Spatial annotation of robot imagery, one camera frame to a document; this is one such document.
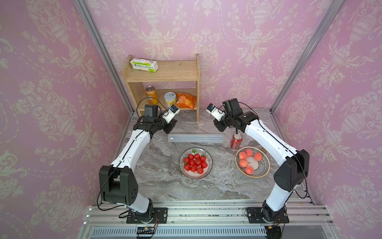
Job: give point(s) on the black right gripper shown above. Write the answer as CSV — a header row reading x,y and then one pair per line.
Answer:
x,y
218,124

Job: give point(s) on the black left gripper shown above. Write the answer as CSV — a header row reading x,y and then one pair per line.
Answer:
x,y
170,125

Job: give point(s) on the cream plastic wrap dispenser box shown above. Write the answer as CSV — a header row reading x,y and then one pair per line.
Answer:
x,y
195,138

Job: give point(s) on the patterned plate of strawberries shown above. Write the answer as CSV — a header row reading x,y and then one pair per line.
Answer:
x,y
195,163

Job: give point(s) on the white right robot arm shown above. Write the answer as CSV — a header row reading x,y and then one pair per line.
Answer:
x,y
293,164

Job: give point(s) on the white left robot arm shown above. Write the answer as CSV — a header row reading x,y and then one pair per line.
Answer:
x,y
118,184

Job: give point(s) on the striped plate of peaches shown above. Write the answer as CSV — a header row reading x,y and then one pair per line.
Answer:
x,y
252,162

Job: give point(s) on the red soda can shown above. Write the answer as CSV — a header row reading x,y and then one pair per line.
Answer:
x,y
236,141

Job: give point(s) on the white yellow snack cup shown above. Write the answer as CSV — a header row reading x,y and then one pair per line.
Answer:
x,y
170,99

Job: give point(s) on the orange chip bag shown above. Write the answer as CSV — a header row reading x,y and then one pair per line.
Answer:
x,y
186,101

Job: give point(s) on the orange drink can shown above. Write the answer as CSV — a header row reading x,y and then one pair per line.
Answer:
x,y
151,95

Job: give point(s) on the white green carton box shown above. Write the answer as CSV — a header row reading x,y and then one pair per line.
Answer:
x,y
144,65

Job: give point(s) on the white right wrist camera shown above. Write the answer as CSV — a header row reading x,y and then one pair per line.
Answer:
x,y
215,112

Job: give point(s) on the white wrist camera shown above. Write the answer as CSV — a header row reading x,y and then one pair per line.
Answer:
x,y
170,113
215,112

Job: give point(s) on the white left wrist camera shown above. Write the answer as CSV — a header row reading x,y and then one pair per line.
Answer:
x,y
170,113

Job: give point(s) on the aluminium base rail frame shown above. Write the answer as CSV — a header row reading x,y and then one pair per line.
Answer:
x,y
214,219

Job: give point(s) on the left aluminium corner post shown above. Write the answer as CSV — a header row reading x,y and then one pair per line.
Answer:
x,y
96,37

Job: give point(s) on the aluminium corner post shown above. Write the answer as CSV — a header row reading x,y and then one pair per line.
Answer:
x,y
96,37
316,37

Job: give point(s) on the right aluminium corner post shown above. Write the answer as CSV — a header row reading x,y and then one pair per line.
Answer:
x,y
316,37

